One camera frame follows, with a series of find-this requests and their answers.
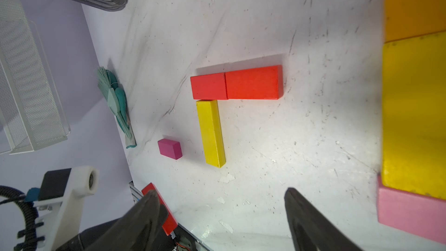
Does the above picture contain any magenta block in pile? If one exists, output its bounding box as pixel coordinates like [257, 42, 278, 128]
[157, 138, 183, 160]

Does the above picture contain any orange block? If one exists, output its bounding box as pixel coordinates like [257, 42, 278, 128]
[383, 0, 446, 43]

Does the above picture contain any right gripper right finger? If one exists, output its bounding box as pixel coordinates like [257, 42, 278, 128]
[284, 188, 360, 251]

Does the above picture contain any white two-tier mesh shelf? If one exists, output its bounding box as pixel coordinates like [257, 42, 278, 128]
[1, 0, 71, 155]

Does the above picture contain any red block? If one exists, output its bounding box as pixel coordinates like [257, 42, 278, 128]
[190, 73, 228, 101]
[225, 65, 283, 100]
[142, 183, 178, 235]

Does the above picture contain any yellow block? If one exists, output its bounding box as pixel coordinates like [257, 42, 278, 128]
[196, 100, 226, 168]
[382, 32, 446, 199]

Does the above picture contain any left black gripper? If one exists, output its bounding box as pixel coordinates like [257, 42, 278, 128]
[57, 203, 173, 251]

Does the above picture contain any pink block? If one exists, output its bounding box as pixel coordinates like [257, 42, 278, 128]
[377, 175, 446, 244]

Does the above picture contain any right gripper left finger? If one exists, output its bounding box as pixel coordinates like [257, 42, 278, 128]
[87, 191, 159, 251]

